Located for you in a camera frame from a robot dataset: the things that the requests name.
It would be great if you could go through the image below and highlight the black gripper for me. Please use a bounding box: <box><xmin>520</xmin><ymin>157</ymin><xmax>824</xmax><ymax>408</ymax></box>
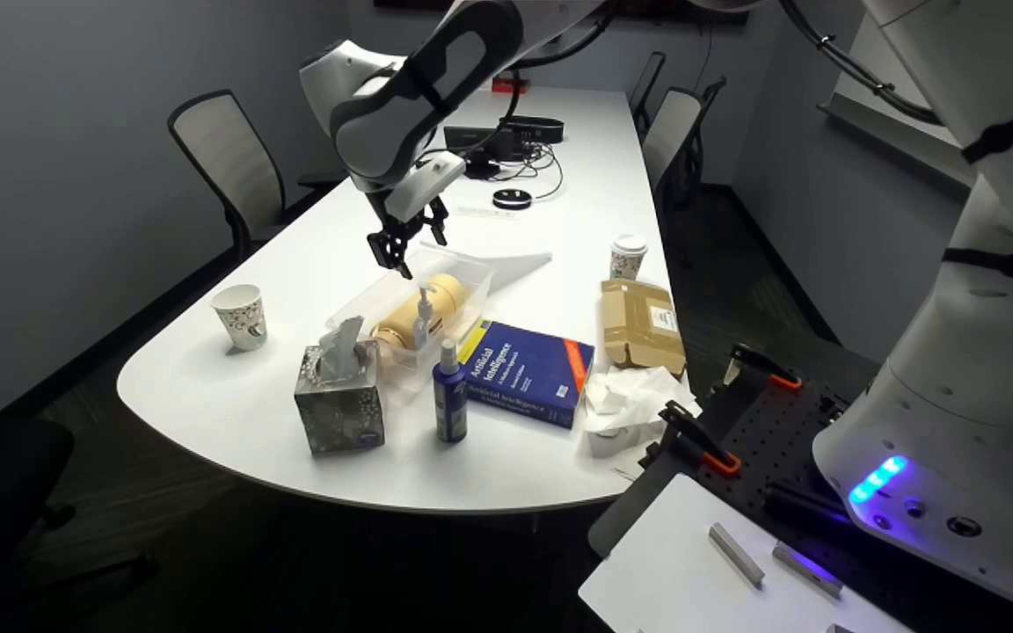
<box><xmin>366</xmin><ymin>195</ymin><xmax>454</xmax><ymax>283</ymax></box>

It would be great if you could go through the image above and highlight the blue spray bottle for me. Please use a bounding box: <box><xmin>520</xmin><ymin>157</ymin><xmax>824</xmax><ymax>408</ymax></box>
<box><xmin>430</xmin><ymin>337</ymin><xmax>472</xmax><ymax>446</ymax></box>

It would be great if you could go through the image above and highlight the patterned open paper cup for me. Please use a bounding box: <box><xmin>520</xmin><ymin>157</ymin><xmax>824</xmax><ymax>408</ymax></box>
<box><xmin>212</xmin><ymin>283</ymin><xmax>271</xmax><ymax>357</ymax></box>

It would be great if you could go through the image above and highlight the round black speaker puck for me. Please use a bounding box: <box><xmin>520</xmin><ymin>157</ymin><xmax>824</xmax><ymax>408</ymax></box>
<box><xmin>490</xmin><ymin>182</ymin><xmax>536</xmax><ymax>216</ymax></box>

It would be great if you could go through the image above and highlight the black video bar device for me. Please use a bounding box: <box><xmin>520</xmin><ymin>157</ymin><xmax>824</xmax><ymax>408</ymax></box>
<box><xmin>444</xmin><ymin>112</ymin><xmax>571</xmax><ymax>181</ymax></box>

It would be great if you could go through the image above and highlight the blue artificial intelligence book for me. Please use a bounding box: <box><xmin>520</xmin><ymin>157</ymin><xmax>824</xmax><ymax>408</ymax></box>
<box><xmin>454</xmin><ymin>317</ymin><xmax>598</xmax><ymax>434</ymax></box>

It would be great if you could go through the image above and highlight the small red object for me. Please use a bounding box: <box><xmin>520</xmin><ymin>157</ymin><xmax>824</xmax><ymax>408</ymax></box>
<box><xmin>490</xmin><ymin>71</ymin><xmax>536</xmax><ymax>98</ymax></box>

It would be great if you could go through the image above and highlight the grey tissue box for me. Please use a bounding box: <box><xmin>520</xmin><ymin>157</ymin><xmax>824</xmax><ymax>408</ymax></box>
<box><xmin>291</xmin><ymin>315</ymin><xmax>389</xmax><ymax>460</ymax></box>

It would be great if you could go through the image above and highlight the grey mesh office chair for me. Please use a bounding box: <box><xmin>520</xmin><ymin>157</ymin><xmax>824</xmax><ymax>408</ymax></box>
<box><xmin>639</xmin><ymin>79</ymin><xmax>727</xmax><ymax>196</ymax></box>
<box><xmin>626</xmin><ymin>45</ymin><xmax>672</xmax><ymax>120</ymax></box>
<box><xmin>166</xmin><ymin>89</ymin><xmax>297</xmax><ymax>257</ymax></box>

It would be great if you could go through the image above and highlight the paper cup with white lid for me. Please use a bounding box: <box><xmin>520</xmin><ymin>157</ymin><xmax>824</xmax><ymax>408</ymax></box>
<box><xmin>606</xmin><ymin>230</ymin><xmax>651</xmax><ymax>284</ymax></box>

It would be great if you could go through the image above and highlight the brown cardboard box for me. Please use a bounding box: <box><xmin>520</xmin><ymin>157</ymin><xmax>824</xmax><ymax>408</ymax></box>
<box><xmin>593</xmin><ymin>276</ymin><xmax>690</xmax><ymax>381</ymax></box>

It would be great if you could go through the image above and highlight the crumpled white tissue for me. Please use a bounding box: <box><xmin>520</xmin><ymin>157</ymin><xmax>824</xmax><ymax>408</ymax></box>
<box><xmin>578</xmin><ymin>361</ymin><xmax>702</xmax><ymax>463</ymax></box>

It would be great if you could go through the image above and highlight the black clamp with orange tips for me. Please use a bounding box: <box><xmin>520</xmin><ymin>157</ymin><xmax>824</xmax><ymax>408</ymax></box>
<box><xmin>656</xmin><ymin>398</ymin><xmax>747</xmax><ymax>483</ymax></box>
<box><xmin>724</xmin><ymin>340</ymin><xmax>805</xmax><ymax>398</ymax></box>

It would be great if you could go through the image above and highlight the black cart top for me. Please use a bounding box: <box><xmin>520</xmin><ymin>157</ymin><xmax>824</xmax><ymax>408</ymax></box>
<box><xmin>583</xmin><ymin>332</ymin><xmax>1013</xmax><ymax>633</ymax></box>

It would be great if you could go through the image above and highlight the white board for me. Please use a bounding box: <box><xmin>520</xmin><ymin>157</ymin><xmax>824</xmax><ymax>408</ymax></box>
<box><xmin>573</xmin><ymin>472</ymin><xmax>920</xmax><ymax>633</ymax></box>

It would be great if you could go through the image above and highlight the grey marker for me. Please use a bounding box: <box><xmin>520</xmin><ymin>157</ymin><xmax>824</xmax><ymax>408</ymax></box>
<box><xmin>770</xmin><ymin>542</ymin><xmax>848</xmax><ymax>606</ymax></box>
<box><xmin>707</xmin><ymin>522</ymin><xmax>770</xmax><ymax>590</ymax></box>

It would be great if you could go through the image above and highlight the black cable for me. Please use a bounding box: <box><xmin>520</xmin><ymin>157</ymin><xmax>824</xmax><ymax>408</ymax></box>
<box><xmin>502</xmin><ymin>139</ymin><xmax>571</xmax><ymax>196</ymax></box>

